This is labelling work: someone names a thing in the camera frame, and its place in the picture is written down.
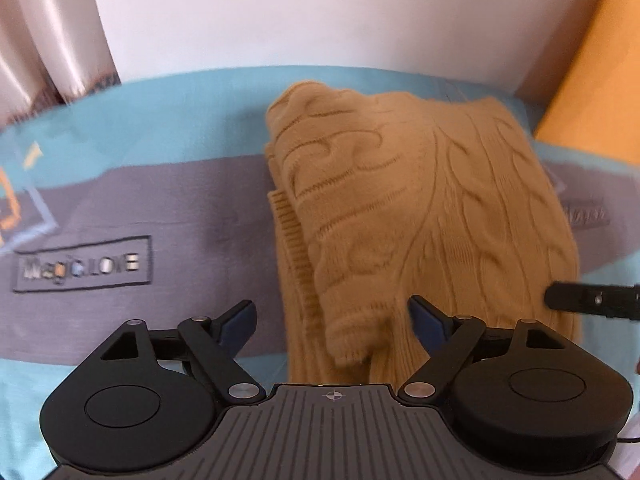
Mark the orange wooden panel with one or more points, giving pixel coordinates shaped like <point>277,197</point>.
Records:
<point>600,85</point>

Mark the white pleated curtain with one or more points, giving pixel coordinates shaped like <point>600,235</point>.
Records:
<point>60,35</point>

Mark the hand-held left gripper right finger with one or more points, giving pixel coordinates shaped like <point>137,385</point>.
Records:
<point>426,324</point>

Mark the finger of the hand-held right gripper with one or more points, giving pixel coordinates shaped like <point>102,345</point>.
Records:
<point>590,300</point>

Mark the turquoise and grey printed bedsheet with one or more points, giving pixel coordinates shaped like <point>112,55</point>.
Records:
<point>150,200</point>

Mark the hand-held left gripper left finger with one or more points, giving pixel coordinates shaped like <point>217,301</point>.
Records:
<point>235,327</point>

